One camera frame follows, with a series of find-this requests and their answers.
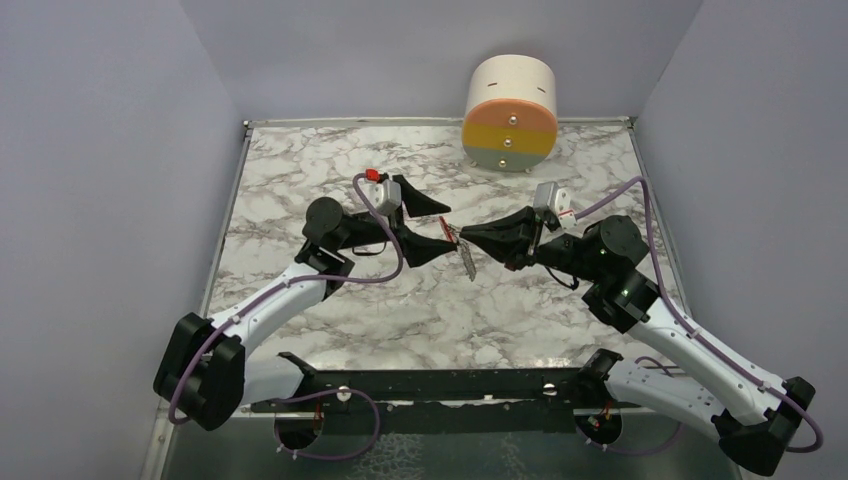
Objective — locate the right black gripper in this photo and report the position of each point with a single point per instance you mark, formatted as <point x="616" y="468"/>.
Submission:
<point x="513" y="239"/>

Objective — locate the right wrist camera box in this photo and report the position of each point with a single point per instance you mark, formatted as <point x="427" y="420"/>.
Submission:
<point x="552" y="205"/>

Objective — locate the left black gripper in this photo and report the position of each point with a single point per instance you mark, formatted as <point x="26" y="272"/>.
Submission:
<point x="417" y="249"/>

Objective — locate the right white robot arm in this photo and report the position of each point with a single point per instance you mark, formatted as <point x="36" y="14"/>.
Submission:
<point x="750" y="412"/>

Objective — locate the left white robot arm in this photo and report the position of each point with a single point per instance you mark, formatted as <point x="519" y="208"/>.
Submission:
<point x="203" y="374"/>

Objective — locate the round pastel drawer cabinet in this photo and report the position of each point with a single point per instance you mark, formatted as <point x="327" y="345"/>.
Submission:
<point x="510" y="122"/>

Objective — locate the red keychain with metal chain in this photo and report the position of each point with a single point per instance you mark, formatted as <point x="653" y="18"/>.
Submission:
<point x="452" y="235"/>

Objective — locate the black mounting rail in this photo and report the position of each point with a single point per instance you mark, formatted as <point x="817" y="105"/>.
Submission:
<point x="440" y="401"/>

